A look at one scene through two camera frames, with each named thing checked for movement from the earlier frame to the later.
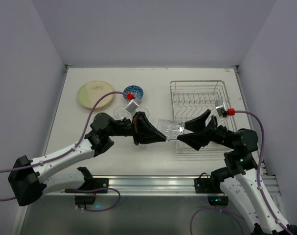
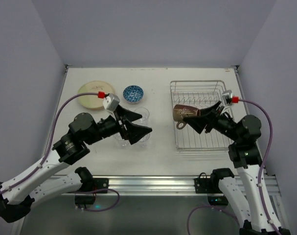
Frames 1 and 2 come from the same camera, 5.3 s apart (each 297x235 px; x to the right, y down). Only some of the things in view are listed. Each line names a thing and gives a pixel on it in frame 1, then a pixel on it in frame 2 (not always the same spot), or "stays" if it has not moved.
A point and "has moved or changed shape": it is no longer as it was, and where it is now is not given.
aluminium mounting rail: (149, 185) stays
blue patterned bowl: (137, 91) stays
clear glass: (171, 129) → (119, 142)
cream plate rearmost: (89, 92) stays
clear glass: (143, 145) has moved or changed shape
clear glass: (143, 109) stays
